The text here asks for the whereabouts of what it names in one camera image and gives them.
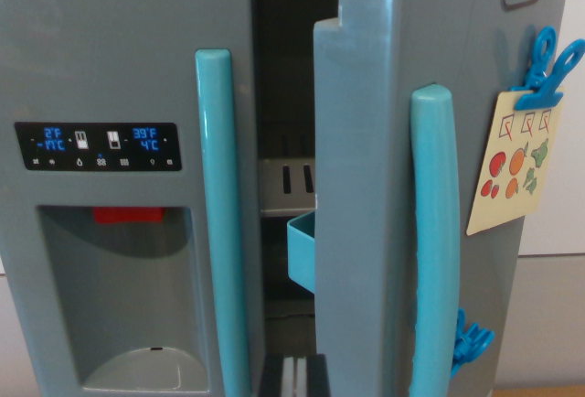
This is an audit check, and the grey slotted fridge shelf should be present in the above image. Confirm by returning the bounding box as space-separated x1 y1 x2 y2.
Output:
258 157 317 218

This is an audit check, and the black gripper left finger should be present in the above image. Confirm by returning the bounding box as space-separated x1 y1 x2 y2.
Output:
261 353 287 397

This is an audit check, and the blue clip holding card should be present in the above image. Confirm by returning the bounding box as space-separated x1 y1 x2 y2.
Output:
507 26 585 112

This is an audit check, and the teal fridge door handle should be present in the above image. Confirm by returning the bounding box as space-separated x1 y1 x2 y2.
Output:
409 84 461 397

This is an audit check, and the cream shopping list card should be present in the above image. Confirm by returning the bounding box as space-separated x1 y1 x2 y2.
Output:
465 90 565 237

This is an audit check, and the teal freezer door handle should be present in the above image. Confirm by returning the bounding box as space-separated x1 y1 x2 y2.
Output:
195 48 252 397

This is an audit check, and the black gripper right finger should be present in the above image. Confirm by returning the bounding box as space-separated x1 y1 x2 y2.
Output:
304 353 331 397

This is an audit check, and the toy fridge cabinet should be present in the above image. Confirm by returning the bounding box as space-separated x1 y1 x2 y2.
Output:
249 0 342 358

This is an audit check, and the red dispenser lever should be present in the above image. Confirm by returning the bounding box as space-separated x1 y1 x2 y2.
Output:
92 207 165 225

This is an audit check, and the black temperature display panel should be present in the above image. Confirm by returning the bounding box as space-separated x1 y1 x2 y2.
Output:
13 121 183 173

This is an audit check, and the blue empty clip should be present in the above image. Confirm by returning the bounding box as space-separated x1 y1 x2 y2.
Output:
450 307 496 381

